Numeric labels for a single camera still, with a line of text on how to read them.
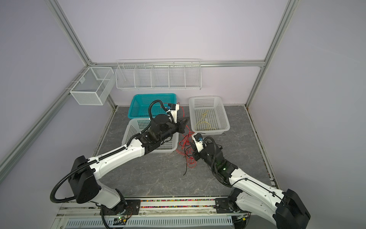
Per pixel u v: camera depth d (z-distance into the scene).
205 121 1.09
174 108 0.65
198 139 0.64
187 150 0.84
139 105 1.20
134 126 0.99
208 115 1.15
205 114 1.16
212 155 0.57
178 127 0.65
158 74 0.99
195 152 0.68
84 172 0.45
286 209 0.40
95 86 1.00
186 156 0.86
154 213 0.72
